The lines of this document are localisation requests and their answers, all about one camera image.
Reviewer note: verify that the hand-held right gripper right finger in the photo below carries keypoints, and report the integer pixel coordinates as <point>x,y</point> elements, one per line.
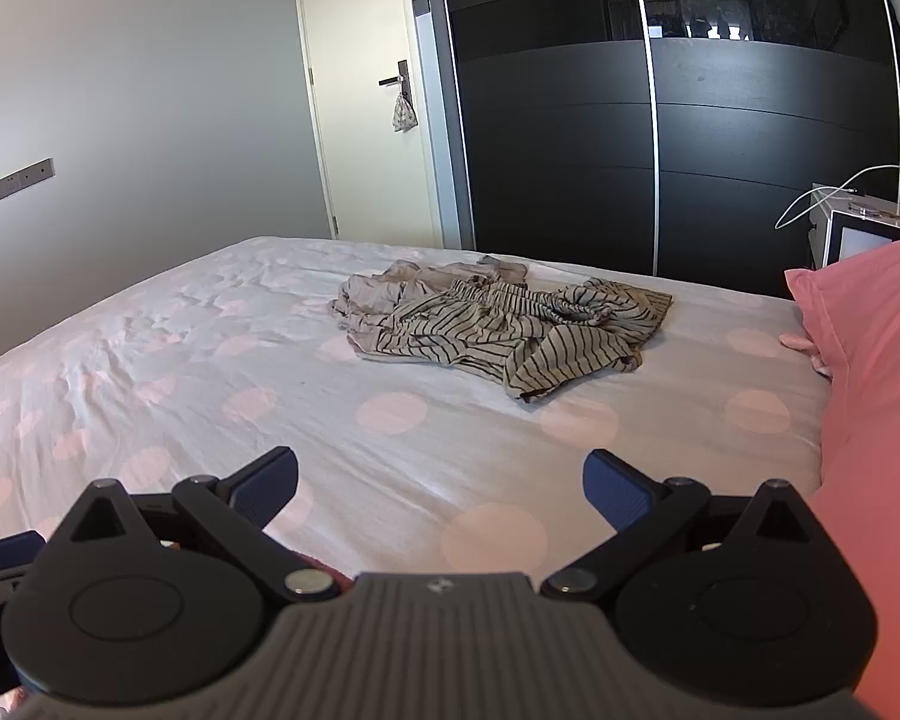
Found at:
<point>615,491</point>

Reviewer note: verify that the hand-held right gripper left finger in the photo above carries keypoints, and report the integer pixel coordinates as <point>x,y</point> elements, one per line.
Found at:
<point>266,484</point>

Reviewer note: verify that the white door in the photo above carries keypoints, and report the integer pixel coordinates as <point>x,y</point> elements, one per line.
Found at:
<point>360,150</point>

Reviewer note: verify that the striped beige pants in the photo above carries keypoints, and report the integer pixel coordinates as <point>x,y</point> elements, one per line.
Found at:
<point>450,330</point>

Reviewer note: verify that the polka-dot bed sheet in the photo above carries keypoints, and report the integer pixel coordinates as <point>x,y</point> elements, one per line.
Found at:
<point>195,360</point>

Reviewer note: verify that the small silver item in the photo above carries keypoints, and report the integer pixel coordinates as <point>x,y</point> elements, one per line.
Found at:
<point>866,206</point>

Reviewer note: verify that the pink pillow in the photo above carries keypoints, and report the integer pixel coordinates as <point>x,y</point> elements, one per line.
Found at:
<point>877,360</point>

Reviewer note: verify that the black wardrobe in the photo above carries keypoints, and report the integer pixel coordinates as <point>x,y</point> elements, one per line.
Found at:
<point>562,165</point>

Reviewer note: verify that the small patterned pouch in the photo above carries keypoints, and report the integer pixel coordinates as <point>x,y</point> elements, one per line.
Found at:
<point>403,116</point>

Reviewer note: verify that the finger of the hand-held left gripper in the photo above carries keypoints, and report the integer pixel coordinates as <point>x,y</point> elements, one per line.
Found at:
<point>4,553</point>

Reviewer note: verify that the plain beige garment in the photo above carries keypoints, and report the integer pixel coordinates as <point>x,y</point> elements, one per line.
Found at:
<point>379,289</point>

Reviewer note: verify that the white nightstand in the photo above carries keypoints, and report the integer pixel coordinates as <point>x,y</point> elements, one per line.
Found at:
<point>862,244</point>

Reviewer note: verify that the grey wall switch panel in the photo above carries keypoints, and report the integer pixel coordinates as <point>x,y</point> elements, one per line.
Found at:
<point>15,181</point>

